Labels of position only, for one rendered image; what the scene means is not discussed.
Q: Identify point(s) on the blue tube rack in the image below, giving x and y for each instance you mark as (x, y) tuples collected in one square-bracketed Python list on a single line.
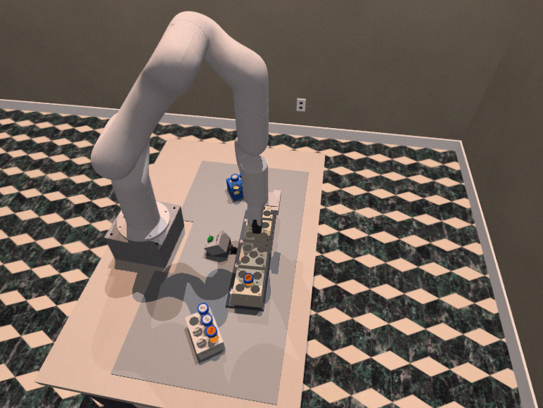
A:
[(231, 190)]

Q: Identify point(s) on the grey bench mat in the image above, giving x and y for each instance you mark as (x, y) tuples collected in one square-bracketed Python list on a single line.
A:
[(159, 347)]

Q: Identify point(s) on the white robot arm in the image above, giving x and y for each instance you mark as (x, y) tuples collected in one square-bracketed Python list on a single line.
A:
[(122, 154)]

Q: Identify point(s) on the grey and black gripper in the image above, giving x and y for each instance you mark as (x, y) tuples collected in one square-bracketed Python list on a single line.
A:
[(255, 214)]

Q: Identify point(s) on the grey tube rack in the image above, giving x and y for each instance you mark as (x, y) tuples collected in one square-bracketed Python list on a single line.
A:
[(203, 346)]

